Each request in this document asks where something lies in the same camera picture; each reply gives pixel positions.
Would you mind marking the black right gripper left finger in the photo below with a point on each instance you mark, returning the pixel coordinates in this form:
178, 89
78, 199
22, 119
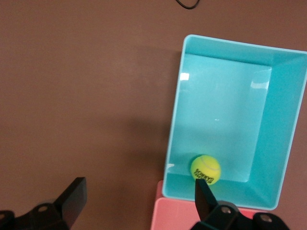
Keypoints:
72, 198

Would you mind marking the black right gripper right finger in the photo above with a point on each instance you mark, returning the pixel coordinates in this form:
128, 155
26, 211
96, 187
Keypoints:
204, 198

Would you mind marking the yellow tennis ball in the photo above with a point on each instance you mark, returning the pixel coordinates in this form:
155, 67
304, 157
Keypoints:
206, 165

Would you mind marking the pink plastic bin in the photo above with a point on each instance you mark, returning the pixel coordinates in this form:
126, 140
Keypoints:
172, 215

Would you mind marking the blue plastic bin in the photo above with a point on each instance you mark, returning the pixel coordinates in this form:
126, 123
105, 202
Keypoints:
227, 107

